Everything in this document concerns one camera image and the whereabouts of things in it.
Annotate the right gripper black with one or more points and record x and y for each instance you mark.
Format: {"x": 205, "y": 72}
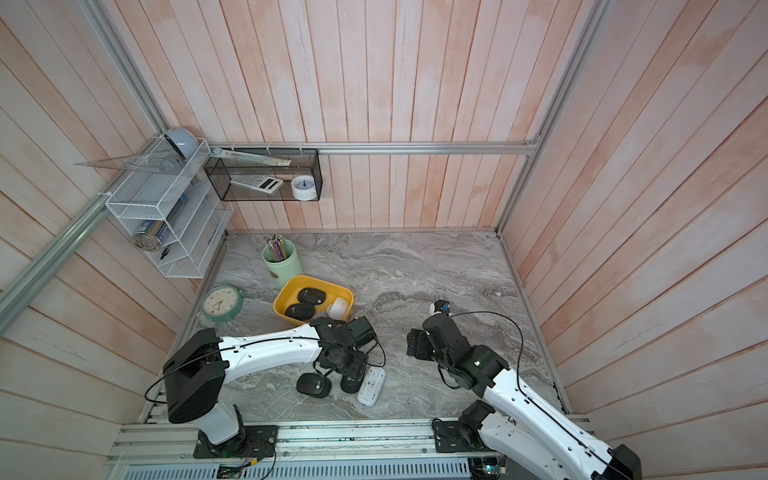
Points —
{"x": 420, "y": 339}

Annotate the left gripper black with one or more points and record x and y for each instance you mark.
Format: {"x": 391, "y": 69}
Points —
{"x": 359, "y": 364}

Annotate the white mouse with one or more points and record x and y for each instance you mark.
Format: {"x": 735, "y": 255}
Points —
{"x": 371, "y": 386}
{"x": 339, "y": 309}

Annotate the black mouse slim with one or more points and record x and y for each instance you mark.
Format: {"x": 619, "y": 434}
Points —
{"x": 352, "y": 384}

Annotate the black mouse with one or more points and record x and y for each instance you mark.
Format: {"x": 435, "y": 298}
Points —
{"x": 301, "y": 311}
{"x": 314, "y": 385}
{"x": 311, "y": 296}

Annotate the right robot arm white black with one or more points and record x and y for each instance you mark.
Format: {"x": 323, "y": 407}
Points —
{"x": 512, "y": 419}

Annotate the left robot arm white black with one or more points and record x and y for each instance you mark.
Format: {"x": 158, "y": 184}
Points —
{"x": 195, "y": 374}

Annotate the green pen holder cup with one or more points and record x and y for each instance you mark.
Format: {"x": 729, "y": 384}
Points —
{"x": 282, "y": 272}

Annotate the coloured pencils bundle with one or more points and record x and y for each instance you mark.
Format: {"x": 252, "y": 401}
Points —
{"x": 276, "y": 245}

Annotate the green round alarm clock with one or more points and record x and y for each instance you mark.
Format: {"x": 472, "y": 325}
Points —
{"x": 222, "y": 304}

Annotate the white tape roll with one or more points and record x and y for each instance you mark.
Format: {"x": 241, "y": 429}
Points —
{"x": 304, "y": 188}

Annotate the white calculator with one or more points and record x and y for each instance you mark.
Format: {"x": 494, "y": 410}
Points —
{"x": 259, "y": 183}

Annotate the rolled items in shelf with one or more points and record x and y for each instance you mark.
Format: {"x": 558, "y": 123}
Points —
{"x": 150, "y": 235}

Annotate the transparent straight ruler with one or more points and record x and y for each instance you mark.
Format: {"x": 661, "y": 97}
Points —
{"x": 256, "y": 159}

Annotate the transparent triangle ruler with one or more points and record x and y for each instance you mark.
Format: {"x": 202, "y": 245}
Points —
{"x": 157, "y": 162}

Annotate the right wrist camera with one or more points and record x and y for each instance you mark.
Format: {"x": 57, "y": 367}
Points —
{"x": 439, "y": 307}

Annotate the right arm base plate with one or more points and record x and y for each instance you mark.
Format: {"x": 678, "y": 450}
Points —
{"x": 455, "y": 437}

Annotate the aluminium front rail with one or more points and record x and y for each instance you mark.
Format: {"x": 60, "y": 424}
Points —
{"x": 165, "y": 443}

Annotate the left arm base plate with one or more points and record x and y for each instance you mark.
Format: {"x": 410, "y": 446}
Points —
{"x": 256, "y": 441}

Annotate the white vented cable duct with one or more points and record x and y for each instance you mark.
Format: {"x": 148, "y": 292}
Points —
{"x": 419, "y": 468}

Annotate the black mesh wall basket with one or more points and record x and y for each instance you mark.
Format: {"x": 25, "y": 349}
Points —
{"x": 265, "y": 174}

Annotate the white wire wall shelf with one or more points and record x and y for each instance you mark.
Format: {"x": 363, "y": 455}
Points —
{"x": 196, "y": 217}

